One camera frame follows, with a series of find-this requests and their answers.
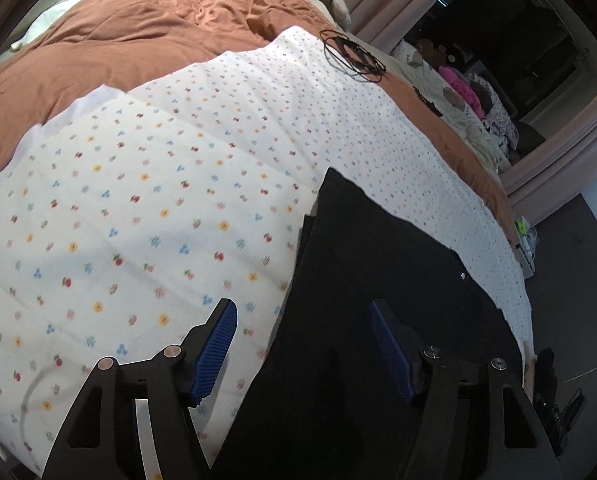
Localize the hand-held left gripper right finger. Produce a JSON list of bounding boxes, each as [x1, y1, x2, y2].
[[369, 299, 564, 480]]

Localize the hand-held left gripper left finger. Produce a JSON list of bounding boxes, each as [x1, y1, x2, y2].
[[41, 298, 239, 480]]

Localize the black jacket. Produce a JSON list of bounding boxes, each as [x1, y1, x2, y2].
[[213, 166, 534, 480]]

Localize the pile of clothes by window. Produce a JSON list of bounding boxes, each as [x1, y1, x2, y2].
[[391, 40, 512, 173]]

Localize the floral clothes pile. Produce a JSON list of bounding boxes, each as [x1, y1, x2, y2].
[[466, 72, 522, 151]]

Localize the white nightstand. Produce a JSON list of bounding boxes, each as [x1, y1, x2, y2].
[[513, 215, 539, 276]]

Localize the white floral blanket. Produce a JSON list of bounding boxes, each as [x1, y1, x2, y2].
[[0, 25, 532, 480]]

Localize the clear plastic packaging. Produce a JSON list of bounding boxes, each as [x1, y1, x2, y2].
[[523, 225, 539, 261]]

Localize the small black object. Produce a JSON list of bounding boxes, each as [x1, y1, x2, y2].
[[413, 87, 442, 116]]

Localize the pink cloth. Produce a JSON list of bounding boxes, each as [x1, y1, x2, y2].
[[439, 64, 484, 111]]

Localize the brown stuffed toy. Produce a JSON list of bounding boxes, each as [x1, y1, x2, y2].
[[419, 35, 454, 68]]

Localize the orange-brown quilt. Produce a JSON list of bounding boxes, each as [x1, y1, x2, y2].
[[0, 0, 514, 226]]

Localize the black coiled cable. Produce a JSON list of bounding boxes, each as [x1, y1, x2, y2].
[[320, 29, 387, 83]]

